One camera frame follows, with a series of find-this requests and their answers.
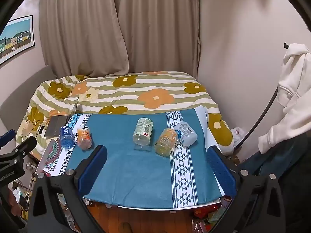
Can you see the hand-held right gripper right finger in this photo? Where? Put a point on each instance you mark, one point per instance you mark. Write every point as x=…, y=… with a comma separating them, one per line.
x=221, y=170

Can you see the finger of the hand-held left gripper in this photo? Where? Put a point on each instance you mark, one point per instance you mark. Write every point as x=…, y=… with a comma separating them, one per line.
x=25, y=146
x=6, y=137

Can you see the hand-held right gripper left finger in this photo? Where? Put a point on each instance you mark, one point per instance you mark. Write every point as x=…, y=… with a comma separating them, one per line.
x=93, y=168

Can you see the mandala print cloth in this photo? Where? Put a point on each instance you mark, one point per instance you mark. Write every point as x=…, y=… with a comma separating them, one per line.
x=52, y=154

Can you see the orange print bottle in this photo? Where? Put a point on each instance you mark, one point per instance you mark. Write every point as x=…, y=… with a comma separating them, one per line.
x=84, y=138

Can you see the white plastic bag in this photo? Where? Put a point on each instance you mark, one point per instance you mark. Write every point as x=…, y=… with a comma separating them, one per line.
x=237, y=136

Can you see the dark grey laptop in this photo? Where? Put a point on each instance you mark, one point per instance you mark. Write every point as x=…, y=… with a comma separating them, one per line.
x=57, y=125

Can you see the clear bottle blue label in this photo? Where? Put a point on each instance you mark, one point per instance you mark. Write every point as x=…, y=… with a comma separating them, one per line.
x=66, y=137

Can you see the teal patterned cloth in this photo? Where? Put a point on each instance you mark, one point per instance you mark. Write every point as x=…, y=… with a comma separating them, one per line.
x=136, y=174

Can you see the grey headboard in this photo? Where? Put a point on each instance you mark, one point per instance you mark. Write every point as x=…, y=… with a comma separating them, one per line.
x=21, y=94

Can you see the red snack packets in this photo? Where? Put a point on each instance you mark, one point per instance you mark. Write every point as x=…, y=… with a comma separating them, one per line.
x=206, y=214

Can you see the white bottle blue label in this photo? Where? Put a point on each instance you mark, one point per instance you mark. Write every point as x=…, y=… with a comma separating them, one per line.
x=185, y=133

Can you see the dark blue jeans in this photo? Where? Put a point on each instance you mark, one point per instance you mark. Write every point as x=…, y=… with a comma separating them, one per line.
x=274, y=160

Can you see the clear bottle green label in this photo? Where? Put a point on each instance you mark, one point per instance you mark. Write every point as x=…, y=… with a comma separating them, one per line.
x=142, y=132

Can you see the yellow orange drink bottle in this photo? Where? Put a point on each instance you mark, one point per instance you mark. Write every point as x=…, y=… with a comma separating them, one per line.
x=166, y=142

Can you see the black curved tube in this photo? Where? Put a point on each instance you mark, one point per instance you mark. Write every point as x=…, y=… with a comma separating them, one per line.
x=263, y=115

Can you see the floral striped blanket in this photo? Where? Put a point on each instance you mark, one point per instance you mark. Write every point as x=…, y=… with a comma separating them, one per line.
x=150, y=94

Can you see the white hoodie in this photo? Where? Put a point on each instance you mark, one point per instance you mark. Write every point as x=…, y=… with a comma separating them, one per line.
x=295, y=89

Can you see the beige curtain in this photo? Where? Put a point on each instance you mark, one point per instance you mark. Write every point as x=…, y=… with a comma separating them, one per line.
x=80, y=29
x=160, y=26

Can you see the wall poster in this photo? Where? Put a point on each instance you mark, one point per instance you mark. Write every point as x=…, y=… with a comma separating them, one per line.
x=18, y=37

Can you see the black wall hook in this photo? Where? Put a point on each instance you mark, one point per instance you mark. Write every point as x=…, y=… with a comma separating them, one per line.
x=286, y=45

